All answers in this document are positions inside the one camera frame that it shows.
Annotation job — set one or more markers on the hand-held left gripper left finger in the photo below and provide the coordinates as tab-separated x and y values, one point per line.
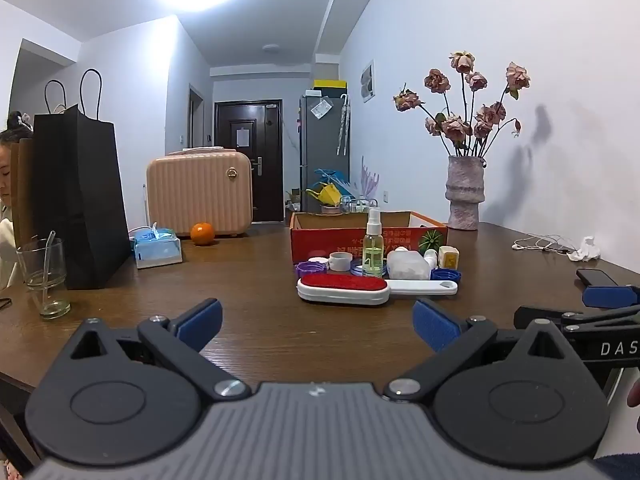
202	322

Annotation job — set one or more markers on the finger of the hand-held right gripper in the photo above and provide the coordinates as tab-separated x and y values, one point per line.
607	296
540	314

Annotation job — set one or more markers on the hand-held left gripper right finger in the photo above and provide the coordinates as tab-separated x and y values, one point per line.
435	325

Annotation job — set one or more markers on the blue ribbed bottle cap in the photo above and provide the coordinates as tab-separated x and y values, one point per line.
446	275

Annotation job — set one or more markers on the clear jar with white lid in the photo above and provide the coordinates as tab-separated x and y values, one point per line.
407	266

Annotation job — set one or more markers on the green spray bottle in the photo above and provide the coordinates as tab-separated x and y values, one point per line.
373	250

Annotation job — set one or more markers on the red and white lint brush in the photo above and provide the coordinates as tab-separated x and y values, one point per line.
345	282

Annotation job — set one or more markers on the white cup-shaped cap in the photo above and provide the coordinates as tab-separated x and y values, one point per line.
341	262

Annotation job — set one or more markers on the purple bottle cap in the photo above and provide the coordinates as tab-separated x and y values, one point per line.
306	270

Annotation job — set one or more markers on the red cardboard box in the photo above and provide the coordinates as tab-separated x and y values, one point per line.
325	245

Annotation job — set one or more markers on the person's right hand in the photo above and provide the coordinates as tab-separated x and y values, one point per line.
633	396

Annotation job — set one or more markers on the black phone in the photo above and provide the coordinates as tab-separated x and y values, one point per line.
595	277

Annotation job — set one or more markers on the crumpled white tissue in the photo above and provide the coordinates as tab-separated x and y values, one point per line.
585	250

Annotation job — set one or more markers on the small white bottle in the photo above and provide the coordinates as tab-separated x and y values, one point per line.
431	258

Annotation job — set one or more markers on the yellow cube box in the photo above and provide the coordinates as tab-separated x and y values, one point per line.
448	259

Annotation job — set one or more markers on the blue tissue pack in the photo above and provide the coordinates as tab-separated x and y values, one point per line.
157	250

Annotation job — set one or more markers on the orange fruit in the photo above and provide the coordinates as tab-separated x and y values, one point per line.
202	234

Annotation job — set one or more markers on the pink ribbed suitcase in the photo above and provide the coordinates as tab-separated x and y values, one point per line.
200	192

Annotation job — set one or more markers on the pink textured vase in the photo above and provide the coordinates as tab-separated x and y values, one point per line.
465	195

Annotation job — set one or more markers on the small cart with bottles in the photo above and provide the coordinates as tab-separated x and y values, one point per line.
360	205

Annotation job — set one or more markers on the dark entrance door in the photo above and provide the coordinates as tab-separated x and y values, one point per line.
250	180

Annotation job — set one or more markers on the purple decorative branches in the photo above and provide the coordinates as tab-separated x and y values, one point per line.
369	180

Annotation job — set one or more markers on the clear drinking glass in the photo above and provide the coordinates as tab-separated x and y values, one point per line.
47	280

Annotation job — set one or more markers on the yellow watering can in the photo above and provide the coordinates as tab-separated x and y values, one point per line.
330	195

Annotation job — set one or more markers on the clear straw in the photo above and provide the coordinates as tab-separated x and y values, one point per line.
48	250

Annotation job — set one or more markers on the black paper bag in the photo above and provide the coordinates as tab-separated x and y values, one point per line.
80	195

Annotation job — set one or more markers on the blue plastic toy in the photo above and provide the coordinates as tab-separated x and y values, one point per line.
330	176

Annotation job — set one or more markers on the paper note on door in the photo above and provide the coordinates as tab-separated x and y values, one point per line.
242	138

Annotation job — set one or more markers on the dried pink roses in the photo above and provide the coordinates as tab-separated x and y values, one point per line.
455	127

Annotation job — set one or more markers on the side room door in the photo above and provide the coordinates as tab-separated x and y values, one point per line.
196	117

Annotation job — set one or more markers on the grey fridge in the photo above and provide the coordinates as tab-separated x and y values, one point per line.
325	150

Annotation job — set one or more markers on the white folded umbrella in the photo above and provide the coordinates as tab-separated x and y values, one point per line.
343	125

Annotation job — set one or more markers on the brown paper bag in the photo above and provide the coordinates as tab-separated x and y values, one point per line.
22	195

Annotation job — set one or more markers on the paper sheet on fridge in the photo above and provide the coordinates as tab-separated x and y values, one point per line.
321	109

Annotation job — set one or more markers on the small ceiling lamp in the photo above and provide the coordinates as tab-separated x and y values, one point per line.
271	48

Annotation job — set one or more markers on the framed wall picture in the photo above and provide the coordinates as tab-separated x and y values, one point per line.
368	80

